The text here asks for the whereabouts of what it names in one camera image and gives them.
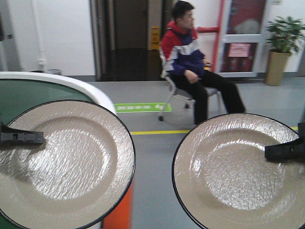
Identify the wire mesh waste bin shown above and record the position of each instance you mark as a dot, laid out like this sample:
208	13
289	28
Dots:
54	71

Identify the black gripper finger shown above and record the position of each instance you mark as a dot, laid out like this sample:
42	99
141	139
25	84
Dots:
289	150
12	136

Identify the yellow wet floor sign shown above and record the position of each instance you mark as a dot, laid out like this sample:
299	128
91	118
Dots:
155	38

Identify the green circular conveyor belt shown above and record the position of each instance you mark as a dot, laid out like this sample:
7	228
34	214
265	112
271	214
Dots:
17	96

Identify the beige plate black rim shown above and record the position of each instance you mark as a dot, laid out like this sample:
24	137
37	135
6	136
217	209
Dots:
77	176
222	179

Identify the red fire hose cabinet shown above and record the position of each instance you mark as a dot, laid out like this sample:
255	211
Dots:
241	37

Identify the seated man red blue jacket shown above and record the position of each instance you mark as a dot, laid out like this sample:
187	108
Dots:
184	62

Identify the white outer rim right segment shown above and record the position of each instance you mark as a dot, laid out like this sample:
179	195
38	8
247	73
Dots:
95	94

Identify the potted plant tan pot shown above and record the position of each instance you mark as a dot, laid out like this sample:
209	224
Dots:
287	36

